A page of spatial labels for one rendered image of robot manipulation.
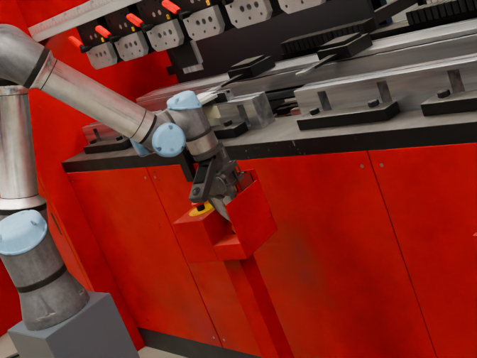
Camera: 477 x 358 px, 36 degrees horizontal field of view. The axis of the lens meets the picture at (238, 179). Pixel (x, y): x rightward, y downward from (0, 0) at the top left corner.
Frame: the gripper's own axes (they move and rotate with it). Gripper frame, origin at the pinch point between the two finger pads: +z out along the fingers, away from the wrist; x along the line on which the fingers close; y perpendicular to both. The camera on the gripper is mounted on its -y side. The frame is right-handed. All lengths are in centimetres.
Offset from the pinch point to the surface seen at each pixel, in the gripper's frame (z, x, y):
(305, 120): -13.9, -15.8, 25.1
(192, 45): -38, 25, 45
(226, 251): 5.1, 0.5, -6.4
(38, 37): -56, 108, 62
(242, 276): 15.7, 3.4, -2.3
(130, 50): -42, 52, 48
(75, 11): -60, 76, 55
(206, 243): 2.4, 6.0, -6.2
